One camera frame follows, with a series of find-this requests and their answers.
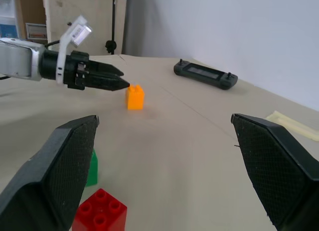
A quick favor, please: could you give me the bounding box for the black handheld remote controller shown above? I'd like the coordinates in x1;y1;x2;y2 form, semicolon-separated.
173;58;239;91

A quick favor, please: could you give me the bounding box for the blue box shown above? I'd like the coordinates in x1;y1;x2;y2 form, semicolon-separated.
0;16;20;39

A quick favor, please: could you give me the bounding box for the orange building block cube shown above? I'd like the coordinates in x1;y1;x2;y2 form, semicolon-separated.
125;84;146;111

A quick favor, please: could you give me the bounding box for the green building block cube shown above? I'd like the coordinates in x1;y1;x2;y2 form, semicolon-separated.
85;148;100;187

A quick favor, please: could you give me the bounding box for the black stand pole with knob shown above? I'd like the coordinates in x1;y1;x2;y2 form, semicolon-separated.
104;0;118;56

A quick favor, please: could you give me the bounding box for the red building block cube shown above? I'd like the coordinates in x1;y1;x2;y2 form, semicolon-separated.
71;188;128;231

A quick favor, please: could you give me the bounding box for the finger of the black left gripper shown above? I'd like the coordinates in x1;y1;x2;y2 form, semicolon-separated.
84;75;131;92
88;61;125;77

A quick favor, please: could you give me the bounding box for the cream plastic strip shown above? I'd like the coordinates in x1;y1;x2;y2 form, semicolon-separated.
264;110;319;141

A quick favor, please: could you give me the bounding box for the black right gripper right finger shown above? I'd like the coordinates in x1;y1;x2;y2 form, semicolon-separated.
231;113;319;231

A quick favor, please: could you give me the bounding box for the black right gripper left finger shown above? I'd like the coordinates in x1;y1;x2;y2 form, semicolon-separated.
0;115;100;231

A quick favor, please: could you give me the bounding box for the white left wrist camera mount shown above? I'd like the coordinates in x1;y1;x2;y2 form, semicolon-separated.
55;15;94;85

